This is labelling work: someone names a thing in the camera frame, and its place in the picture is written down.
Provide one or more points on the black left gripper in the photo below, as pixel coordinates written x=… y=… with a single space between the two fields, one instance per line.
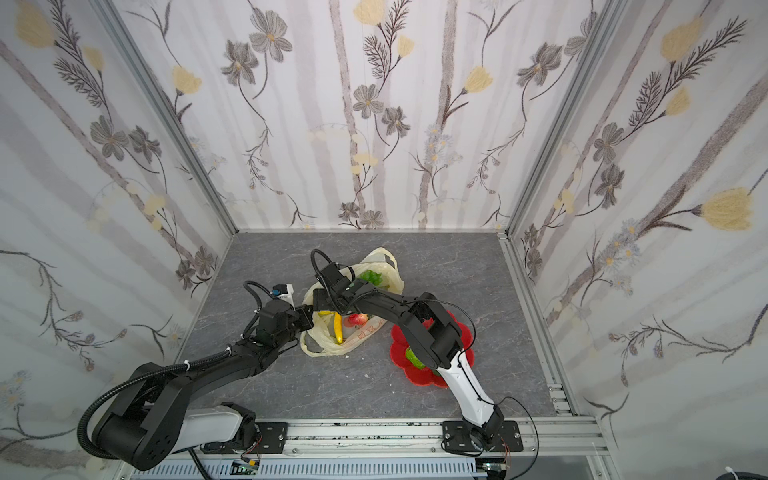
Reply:
x=302 y=318

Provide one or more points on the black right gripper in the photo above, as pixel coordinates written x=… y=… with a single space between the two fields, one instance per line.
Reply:
x=324 y=299

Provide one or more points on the bright green bumpy fake fruit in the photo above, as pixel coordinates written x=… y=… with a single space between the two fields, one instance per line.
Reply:
x=412 y=358

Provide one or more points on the red flower-shaped plastic plate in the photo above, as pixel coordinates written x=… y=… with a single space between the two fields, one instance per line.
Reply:
x=426 y=377

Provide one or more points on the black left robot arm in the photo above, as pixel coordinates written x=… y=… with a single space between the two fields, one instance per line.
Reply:
x=147 y=417

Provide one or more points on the yellow fake banana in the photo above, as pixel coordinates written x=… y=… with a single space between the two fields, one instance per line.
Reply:
x=338 y=329

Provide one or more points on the red fake strawberry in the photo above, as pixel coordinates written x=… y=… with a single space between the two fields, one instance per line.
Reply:
x=357 y=320

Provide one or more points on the green fake grape bunch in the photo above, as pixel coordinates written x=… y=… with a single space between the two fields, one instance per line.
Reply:
x=372 y=277

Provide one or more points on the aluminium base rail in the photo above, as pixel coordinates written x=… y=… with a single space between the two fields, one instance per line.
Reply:
x=416 y=448

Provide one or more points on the aluminium frame post left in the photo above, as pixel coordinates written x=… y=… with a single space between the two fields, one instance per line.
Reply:
x=108 y=16

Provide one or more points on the aluminium frame post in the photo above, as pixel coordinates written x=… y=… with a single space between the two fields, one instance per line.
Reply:
x=597 y=43
x=108 y=16

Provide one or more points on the aluminium frame post right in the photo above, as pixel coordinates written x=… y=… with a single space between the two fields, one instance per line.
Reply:
x=597 y=43

